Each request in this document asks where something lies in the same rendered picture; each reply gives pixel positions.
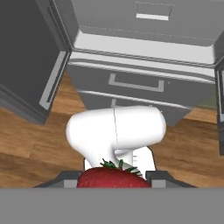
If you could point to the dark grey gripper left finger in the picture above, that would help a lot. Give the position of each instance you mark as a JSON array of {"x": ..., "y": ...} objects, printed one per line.
[{"x": 68, "y": 180}]

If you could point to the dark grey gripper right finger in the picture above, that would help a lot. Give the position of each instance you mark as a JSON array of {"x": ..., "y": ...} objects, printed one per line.
[{"x": 159, "y": 180}]

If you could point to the red strawberry with green leaves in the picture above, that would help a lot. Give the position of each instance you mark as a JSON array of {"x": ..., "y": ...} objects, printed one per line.
[{"x": 113, "y": 178}]

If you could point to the grey fridge drawer front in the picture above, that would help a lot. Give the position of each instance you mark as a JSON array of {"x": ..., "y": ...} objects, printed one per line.
[
  {"x": 186, "y": 87},
  {"x": 178, "y": 115},
  {"x": 151, "y": 26}
]

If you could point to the dark grey fridge door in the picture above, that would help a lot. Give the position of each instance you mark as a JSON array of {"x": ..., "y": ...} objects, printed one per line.
[
  {"x": 23, "y": 58},
  {"x": 220, "y": 110}
]

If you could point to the grey fridge body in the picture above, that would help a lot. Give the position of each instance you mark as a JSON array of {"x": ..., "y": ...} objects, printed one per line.
[{"x": 145, "y": 49}]

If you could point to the white rounded object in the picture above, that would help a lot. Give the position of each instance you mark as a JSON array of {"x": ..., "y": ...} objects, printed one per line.
[{"x": 116, "y": 131}]

